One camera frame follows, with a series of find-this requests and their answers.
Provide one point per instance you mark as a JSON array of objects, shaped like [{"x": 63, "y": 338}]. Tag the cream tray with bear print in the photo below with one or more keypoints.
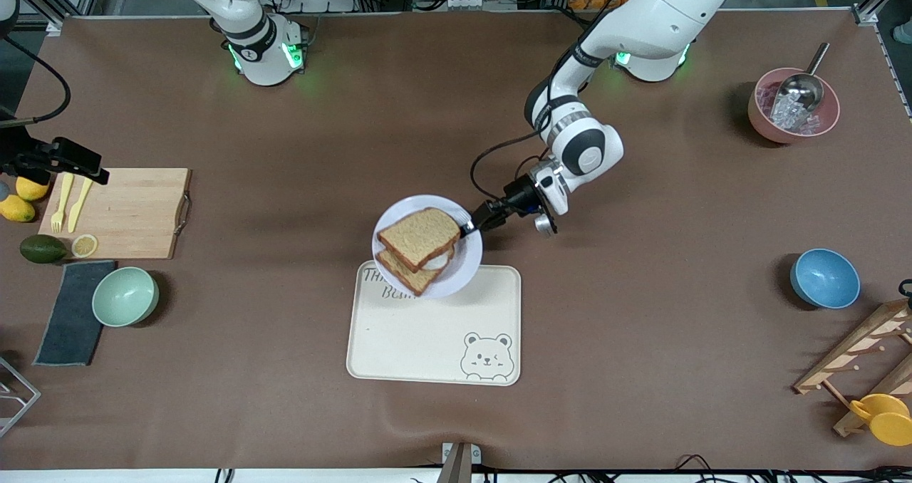
[{"x": 420, "y": 344}]

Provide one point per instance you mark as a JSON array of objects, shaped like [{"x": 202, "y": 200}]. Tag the yellow plastic knife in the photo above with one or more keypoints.
[{"x": 80, "y": 205}]

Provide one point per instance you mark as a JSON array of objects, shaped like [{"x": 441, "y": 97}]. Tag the dark grey cloth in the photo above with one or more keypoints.
[{"x": 71, "y": 319}]

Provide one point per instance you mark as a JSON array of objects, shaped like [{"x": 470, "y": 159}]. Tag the yellow cup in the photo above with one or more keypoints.
[{"x": 887, "y": 420}]

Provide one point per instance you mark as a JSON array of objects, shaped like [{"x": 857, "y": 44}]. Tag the clear ice cubes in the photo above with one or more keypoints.
[{"x": 787, "y": 116}]

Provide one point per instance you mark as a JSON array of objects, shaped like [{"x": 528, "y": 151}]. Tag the wooden cup rack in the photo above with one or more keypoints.
[{"x": 855, "y": 348}]

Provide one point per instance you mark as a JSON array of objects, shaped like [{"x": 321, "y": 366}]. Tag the lemon slice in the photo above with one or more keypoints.
[{"x": 85, "y": 246}]

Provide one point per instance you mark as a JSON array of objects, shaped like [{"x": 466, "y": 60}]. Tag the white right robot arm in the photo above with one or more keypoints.
[{"x": 263, "y": 48}]

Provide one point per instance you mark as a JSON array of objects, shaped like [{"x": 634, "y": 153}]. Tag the plain brown bread slice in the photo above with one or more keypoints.
[{"x": 417, "y": 237}]

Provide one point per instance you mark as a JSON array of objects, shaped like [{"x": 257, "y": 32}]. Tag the metal bracket mount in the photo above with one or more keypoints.
[{"x": 459, "y": 461}]

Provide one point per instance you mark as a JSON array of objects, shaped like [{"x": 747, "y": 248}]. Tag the wooden cutting board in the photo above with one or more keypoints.
[{"x": 135, "y": 212}]

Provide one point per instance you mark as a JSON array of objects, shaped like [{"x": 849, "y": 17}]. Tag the blue bowl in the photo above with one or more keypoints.
[{"x": 826, "y": 278}]

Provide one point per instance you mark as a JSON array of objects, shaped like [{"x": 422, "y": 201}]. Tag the long white power strip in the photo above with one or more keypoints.
[{"x": 463, "y": 3}]

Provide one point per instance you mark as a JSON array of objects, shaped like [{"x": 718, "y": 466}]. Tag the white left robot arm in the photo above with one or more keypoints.
[{"x": 655, "y": 13}]

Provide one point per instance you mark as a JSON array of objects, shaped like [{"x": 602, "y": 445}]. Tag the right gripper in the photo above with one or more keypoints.
[{"x": 21, "y": 157}]

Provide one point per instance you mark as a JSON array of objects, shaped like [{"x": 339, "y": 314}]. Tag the green avocado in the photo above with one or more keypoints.
[{"x": 43, "y": 249}]

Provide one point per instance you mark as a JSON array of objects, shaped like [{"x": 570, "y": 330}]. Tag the pale green bowl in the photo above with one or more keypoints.
[{"x": 125, "y": 296}]

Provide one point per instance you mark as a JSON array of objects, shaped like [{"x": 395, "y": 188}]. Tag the yellow plastic fork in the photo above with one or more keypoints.
[{"x": 60, "y": 212}]

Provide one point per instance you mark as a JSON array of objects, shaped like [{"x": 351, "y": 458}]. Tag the metal scoop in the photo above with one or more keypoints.
[{"x": 801, "y": 87}]

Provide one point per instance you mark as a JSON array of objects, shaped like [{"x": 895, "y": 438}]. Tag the white round plate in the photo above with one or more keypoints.
[{"x": 467, "y": 262}]

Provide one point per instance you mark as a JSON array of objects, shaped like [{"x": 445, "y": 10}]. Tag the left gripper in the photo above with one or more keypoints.
[{"x": 514, "y": 196}]

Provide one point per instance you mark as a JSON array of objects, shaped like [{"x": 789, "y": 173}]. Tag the pink bowl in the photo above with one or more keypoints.
[{"x": 769, "y": 130}]

